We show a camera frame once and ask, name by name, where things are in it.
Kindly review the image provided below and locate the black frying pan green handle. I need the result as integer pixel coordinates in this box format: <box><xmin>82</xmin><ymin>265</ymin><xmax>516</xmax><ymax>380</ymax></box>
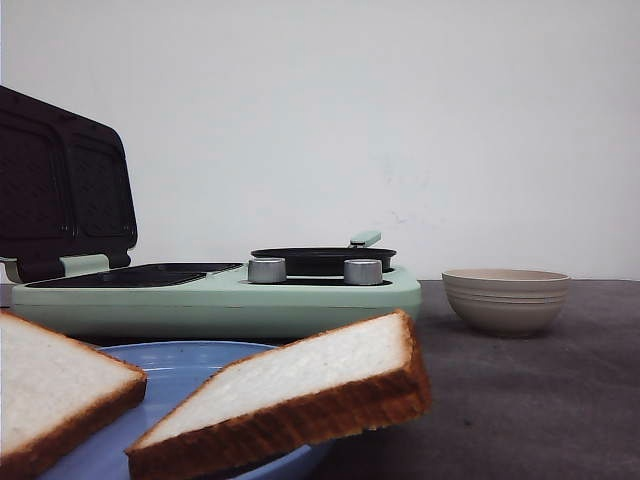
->
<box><xmin>251</xmin><ymin>230</ymin><xmax>397</xmax><ymax>276</ymax></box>

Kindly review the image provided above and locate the right silver control knob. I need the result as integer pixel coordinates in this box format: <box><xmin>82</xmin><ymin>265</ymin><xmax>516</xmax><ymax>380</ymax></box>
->
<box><xmin>343</xmin><ymin>258</ymin><xmax>383</xmax><ymax>286</ymax></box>

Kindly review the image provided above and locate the toast slice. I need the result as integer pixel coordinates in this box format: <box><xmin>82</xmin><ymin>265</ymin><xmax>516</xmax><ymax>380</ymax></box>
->
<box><xmin>1</xmin><ymin>313</ymin><xmax>147</xmax><ymax>479</ymax></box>
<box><xmin>126</xmin><ymin>310</ymin><xmax>432</xmax><ymax>479</ymax></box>

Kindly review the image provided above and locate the beige ribbed bowl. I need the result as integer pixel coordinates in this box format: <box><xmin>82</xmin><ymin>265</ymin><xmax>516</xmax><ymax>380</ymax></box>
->
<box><xmin>442</xmin><ymin>269</ymin><xmax>571</xmax><ymax>337</ymax></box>

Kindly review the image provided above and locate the left silver control knob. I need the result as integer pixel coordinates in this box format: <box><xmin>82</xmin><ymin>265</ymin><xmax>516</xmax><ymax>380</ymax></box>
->
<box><xmin>247</xmin><ymin>257</ymin><xmax>287</xmax><ymax>284</ymax></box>

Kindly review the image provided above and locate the silver control knob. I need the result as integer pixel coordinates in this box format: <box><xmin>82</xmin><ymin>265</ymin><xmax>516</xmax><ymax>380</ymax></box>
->
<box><xmin>343</xmin><ymin>258</ymin><xmax>383</xmax><ymax>286</ymax></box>
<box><xmin>247</xmin><ymin>257</ymin><xmax>287</xmax><ymax>284</ymax></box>

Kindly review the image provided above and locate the black sandwich maker lid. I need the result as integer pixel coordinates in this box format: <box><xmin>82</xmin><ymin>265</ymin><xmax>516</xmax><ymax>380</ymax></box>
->
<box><xmin>1</xmin><ymin>87</ymin><xmax>137</xmax><ymax>283</ymax></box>

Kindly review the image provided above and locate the blue plate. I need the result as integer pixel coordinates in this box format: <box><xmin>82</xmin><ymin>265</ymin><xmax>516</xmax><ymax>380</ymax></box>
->
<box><xmin>34</xmin><ymin>340</ymin><xmax>331</xmax><ymax>480</ymax></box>

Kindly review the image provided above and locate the mint green breakfast maker base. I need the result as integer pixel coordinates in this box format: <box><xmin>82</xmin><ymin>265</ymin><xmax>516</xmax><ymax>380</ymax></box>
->
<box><xmin>10</xmin><ymin>263</ymin><xmax>421</xmax><ymax>339</ymax></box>

